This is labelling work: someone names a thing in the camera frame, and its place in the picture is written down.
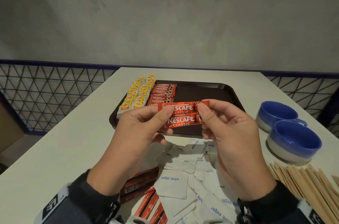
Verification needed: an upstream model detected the person's left hand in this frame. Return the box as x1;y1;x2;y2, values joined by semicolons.
87;104;175;197

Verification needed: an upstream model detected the person's right hand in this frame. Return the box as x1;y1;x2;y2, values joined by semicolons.
196;99;277;202

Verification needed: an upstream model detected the pile of red coffee sticks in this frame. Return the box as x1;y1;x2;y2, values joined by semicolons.
119;167;169;224

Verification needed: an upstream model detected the red coffee stick sachet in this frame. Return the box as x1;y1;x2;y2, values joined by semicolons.
163;112;205;129
158;100;211;116

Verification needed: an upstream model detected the row of red Nescafe sachets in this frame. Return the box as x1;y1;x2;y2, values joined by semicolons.
146;83;177;108

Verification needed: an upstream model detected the brown plastic tray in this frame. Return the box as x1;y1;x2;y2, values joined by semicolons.
109;80;246;137

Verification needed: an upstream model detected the pile of white sugar sachets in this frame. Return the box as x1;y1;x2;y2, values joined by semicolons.
153;137;240;224

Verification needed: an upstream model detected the pile of wooden stirrers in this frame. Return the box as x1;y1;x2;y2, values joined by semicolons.
269;161;339;224

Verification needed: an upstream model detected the blue and white bowl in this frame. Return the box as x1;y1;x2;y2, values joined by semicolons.
255;100;308;134
267;120;323;164

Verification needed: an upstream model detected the brown cardboard box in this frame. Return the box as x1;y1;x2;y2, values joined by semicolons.
0;99;26;153

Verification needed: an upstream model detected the black right wrist strap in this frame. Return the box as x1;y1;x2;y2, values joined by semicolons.
236;181;326;224

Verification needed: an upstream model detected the black wrist strap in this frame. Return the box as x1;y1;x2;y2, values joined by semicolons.
236;181;326;224
34;169;121;224

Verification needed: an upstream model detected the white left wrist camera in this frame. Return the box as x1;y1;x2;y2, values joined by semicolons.
108;217;150;224

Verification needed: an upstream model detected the black left wrist strap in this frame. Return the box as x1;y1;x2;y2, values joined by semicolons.
34;169;121;224

